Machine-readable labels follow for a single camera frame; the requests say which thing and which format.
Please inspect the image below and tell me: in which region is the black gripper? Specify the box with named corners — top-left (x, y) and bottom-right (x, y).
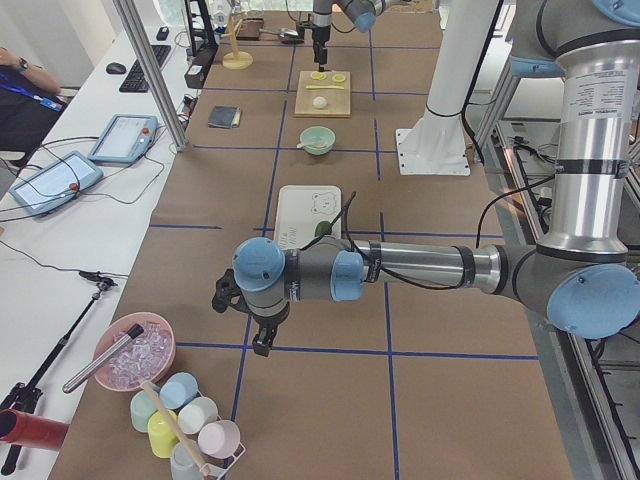
top-left (211, 268), bottom-right (280, 356)
top-left (296, 13), bottom-right (332, 70)

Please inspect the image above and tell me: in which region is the white steamed bun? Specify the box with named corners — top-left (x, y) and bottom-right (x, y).
top-left (312, 96), bottom-right (328, 109)

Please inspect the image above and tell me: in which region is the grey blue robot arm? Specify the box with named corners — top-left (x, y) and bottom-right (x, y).
top-left (295, 0), bottom-right (405, 72)
top-left (212, 1), bottom-right (639, 356)

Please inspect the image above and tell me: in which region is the mint green bowl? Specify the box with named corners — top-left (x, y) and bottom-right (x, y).
top-left (298, 126), bottom-right (336, 156)

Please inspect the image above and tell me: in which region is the metal tube in ice bowl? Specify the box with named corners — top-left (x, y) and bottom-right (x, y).
top-left (62, 323), bottom-right (144, 394)

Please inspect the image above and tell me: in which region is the pink ice bowl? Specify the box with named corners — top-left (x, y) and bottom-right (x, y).
top-left (94, 312), bottom-right (176, 392)

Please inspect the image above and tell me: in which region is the yellow plastic knife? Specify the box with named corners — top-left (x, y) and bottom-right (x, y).
top-left (305, 84), bottom-right (345, 90)

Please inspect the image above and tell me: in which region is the bamboo cutting board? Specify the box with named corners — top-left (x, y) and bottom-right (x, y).
top-left (294, 70), bottom-right (351, 118)

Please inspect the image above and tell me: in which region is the steel scoop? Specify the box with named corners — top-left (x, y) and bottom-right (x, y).
top-left (259, 28), bottom-right (301, 43)

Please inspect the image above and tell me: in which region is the dark framed tray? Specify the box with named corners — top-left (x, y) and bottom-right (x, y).
top-left (236, 19), bottom-right (264, 41)

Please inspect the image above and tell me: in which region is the wooden mug tree stand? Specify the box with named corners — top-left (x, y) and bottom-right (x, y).
top-left (221, 13), bottom-right (253, 70)

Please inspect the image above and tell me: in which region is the grey yellow folded cloth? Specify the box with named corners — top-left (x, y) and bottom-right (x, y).
top-left (207, 106), bottom-right (242, 129)

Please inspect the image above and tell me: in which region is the white bear serving tray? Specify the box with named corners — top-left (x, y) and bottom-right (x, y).
top-left (274, 185), bottom-right (342, 250)

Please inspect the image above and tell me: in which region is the blue cup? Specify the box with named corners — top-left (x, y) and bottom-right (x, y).
top-left (159, 372), bottom-right (199, 409)

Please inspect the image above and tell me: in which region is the black box on table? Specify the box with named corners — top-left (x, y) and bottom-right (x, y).
top-left (184, 46), bottom-right (217, 90)

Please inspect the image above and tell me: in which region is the white cup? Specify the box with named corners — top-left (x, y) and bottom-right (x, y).
top-left (178, 396), bottom-right (218, 435)

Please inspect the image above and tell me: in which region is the green cup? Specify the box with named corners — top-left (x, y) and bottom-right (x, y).
top-left (129, 390), bottom-right (157, 433)

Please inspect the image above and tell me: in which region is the pink cup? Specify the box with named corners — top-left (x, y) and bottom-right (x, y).
top-left (197, 420), bottom-right (241, 459)

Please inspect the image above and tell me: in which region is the yellow cup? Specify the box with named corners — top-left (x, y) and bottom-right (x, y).
top-left (147, 411), bottom-right (179, 459)

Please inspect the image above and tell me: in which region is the grey cup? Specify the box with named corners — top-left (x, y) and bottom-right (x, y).
top-left (170, 443), bottom-right (203, 480)

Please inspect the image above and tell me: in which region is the wooden cup rack rod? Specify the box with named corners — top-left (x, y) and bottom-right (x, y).
top-left (140, 380), bottom-right (212, 478)

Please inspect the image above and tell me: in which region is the black keyboard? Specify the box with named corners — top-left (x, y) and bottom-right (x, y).
top-left (118, 44), bottom-right (173, 94)

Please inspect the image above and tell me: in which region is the far teach pendant tablet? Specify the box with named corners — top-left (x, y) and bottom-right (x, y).
top-left (88, 114), bottom-right (159, 165)

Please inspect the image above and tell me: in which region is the teach pendant tablet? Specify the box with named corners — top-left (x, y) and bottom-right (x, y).
top-left (9, 151), bottom-right (103, 216)
top-left (88, 114), bottom-right (159, 165)

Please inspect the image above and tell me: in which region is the near teach pendant tablet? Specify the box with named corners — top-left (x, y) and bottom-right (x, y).
top-left (9, 151), bottom-right (103, 216)

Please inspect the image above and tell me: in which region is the black computer mouse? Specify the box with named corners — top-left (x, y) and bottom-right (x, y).
top-left (105, 62), bottom-right (127, 75)

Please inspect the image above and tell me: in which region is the black tripod stand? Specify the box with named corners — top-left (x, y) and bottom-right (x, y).
top-left (0, 270), bottom-right (119, 474)

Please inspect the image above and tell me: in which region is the red cylinder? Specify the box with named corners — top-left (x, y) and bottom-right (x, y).
top-left (1, 409), bottom-right (69, 451)

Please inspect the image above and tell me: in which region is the seated person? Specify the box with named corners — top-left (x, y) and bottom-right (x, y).
top-left (1, 47), bottom-right (67, 154)

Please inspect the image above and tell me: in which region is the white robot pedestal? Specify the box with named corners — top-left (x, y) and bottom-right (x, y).
top-left (396, 0), bottom-right (502, 176)

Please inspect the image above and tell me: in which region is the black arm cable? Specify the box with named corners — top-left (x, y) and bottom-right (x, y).
top-left (298, 0), bottom-right (559, 291)

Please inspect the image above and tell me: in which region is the aluminium frame post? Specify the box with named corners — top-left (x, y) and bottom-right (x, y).
top-left (113, 0), bottom-right (188, 152)

